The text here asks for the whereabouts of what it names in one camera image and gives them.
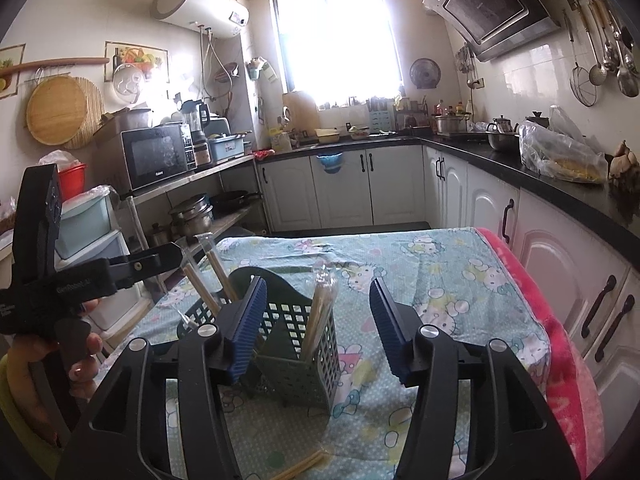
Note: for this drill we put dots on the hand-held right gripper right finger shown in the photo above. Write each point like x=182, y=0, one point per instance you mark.
x=392, y=330

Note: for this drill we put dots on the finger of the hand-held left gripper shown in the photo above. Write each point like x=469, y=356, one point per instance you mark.
x=145, y=262

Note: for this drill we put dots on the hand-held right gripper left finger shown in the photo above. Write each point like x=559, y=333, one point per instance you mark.
x=247, y=330

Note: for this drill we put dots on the sleeved wooden chopsticks pair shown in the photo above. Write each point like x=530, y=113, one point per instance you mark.
x=330, y=300
x=200, y=285
x=300, y=465
x=222, y=275
x=312, y=330

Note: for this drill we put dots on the green plastic utensil basket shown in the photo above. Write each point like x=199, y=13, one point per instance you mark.
x=300, y=370

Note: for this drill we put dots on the person's left hand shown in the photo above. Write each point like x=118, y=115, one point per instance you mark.
x=85, y=365

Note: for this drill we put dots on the small steel pot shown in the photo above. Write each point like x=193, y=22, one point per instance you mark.
x=160, y=235

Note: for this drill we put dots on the teal grey plastic drawer unit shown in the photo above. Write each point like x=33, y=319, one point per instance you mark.
x=95, y=240

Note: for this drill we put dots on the stacked steel pots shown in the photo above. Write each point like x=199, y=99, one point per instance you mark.
x=192, y=215

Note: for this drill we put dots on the cartoon cat printed blanket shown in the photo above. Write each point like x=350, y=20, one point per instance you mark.
x=450, y=280

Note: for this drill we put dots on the metal shelf rack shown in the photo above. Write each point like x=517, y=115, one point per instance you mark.
x=235, y=220

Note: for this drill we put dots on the black microwave oven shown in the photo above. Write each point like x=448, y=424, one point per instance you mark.
x=155, y=157

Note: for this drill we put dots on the black frying pan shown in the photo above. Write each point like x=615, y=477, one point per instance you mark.
x=230, y=200

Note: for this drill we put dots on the red plastic bucket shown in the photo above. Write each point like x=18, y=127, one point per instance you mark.
x=72, y=182

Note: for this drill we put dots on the blue-grey storage tray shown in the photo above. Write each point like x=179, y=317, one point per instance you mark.
x=227, y=149

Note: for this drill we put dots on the white lower kitchen cabinets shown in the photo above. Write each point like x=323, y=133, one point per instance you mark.
x=390, y=185

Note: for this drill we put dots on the round woven mat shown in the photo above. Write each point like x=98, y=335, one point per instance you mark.
x=95, y=110

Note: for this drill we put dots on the pink fleece blanket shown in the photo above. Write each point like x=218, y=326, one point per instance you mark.
x=565, y=360

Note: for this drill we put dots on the round bamboo board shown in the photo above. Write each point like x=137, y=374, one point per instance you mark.
x=55, y=110

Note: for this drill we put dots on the blue hanging basin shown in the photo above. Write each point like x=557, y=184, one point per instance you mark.
x=330, y=162

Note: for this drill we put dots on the white hanging lid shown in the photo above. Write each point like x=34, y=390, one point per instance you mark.
x=127, y=82

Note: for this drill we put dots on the yellow dish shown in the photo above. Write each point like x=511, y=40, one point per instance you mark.
x=327, y=135

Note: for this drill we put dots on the hanging brown bowl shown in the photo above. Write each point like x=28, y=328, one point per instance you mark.
x=226, y=72

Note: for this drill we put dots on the fruit picture tile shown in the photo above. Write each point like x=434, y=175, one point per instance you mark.
x=137, y=55

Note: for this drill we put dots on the teal knife holder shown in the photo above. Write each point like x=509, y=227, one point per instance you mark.
x=381, y=117

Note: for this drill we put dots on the black countertop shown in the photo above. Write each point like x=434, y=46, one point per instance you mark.
x=550, y=185

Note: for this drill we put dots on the steel stock pot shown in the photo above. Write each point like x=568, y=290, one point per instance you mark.
x=451, y=124

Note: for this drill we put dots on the wooden rolling pin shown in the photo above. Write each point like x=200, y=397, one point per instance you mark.
x=60, y=64

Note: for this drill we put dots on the pale wooden cutting board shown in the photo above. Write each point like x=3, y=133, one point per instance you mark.
x=300, y=110

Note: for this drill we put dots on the sauce bottles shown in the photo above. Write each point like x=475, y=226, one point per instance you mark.
x=452, y=108

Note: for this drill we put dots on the lemon picture tile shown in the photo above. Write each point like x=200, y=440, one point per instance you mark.
x=10, y=70

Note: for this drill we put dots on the clear plastic bag with food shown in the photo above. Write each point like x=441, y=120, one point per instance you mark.
x=560, y=155

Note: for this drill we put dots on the white water heater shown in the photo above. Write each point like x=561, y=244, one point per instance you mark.
x=200, y=5

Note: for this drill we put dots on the hanging spoons by hood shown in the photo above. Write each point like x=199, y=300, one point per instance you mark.
x=467, y=65

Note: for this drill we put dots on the ginger root pile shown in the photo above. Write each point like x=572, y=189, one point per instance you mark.
x=625, y=162

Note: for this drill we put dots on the kitchen window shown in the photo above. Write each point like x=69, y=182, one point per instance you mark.
x=335, y=40

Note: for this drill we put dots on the hanging steel ladle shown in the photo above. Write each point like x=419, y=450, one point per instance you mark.
x=597, y=75

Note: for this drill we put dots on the black range hood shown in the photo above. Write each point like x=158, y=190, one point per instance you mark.
x=495, y=10

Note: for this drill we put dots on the hanging steel spoon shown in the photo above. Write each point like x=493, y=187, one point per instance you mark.
x=609, y=57
x=627, y=82

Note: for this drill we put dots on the teal wall organizer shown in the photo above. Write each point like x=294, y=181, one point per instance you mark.
x=260, y=70

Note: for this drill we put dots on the small round wall fan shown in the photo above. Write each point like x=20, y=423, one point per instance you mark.
x=425, y=73

